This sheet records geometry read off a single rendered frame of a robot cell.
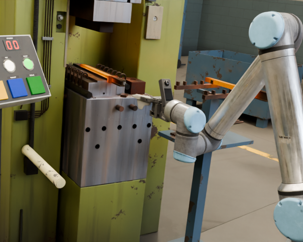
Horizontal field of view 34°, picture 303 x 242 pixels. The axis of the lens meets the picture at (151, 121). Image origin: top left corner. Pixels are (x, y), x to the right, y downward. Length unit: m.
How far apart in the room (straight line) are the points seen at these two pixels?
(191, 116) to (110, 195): 0.87
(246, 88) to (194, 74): 4.45
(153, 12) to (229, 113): 0.91
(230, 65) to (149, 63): 3.37
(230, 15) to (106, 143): 9.06
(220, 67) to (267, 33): 4.46
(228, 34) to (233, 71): 5.37
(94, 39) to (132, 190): 0.90
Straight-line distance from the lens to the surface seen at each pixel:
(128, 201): 2.61
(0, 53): 2.04
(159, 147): 2.85
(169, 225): 3.19
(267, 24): 1.61
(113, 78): 2.37
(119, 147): 2.46
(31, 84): 2.06
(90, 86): 2.36
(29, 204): 2.61
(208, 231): 3.20
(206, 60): 6.16
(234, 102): 1.87
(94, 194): 2.49
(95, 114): 2.34
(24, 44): 2.14
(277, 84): 1.60
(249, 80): 1.83
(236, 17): 11.18
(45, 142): 2.51
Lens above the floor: 1.44
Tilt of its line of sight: 15 degrees down
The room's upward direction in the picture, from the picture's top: 6 degrees clockwise
